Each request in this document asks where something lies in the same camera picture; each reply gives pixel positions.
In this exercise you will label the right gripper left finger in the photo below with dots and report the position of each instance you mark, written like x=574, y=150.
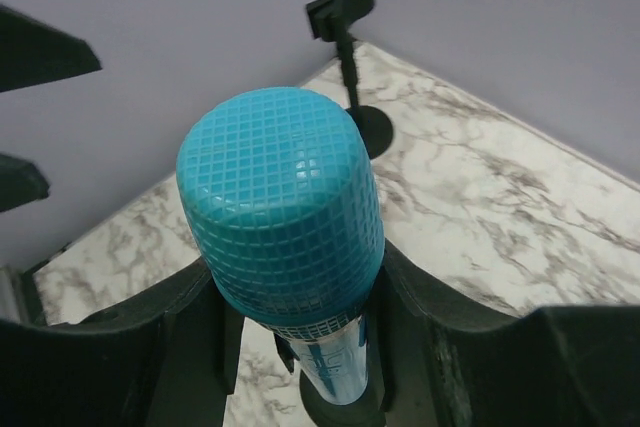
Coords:
x=167, y=356

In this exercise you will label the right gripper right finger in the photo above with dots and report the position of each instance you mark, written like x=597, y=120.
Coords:
x=443, y=359

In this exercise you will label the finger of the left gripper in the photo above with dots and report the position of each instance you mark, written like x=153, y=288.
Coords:
x=21, y=183
x=34, y=53

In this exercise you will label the blue microphone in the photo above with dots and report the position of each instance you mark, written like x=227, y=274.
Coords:
x=278, y=190

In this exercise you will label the black round-base stand with clip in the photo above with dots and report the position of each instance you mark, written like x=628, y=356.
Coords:
x=345, y=409

